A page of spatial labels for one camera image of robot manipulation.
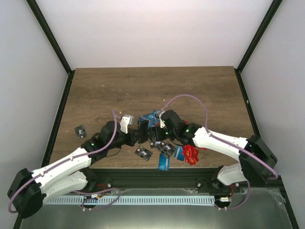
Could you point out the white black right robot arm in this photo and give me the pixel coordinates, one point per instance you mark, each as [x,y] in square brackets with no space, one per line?
[255,161]

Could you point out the lone black VIP card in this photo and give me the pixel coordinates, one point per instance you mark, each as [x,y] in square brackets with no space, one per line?
[80,132]

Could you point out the light blue slotted cable duct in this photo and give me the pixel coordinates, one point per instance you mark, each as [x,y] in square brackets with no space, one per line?
[135,200]

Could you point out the black left frame post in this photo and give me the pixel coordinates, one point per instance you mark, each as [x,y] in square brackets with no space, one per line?
[49,34]

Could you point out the blue card beside red cards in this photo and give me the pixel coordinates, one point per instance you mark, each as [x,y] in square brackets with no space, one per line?
[179,153]

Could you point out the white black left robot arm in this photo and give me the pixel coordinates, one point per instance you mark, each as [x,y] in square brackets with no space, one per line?
[30,190]

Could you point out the black front frame rail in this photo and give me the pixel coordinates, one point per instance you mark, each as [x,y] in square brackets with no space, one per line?
[149,178]

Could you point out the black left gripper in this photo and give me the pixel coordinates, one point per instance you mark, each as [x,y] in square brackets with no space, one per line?
[134,138]

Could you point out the blue card near table edge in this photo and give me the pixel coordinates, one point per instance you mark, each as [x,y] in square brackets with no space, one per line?
[164,163]

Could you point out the black leather card holder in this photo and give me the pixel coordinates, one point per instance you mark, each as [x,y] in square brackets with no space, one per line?
[143,131]

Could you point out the red VIP card front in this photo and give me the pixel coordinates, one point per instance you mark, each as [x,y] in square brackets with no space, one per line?
[190,154]

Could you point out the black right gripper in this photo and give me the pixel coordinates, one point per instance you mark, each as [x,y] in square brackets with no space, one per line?
[153,129]

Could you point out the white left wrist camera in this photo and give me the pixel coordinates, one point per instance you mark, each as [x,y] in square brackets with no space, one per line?
[126,120]

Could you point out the blue card top of pile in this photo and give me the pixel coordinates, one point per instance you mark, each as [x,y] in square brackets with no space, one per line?
[152,118]

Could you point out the black aluminium frame post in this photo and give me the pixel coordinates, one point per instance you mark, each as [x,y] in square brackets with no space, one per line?
[275,4]

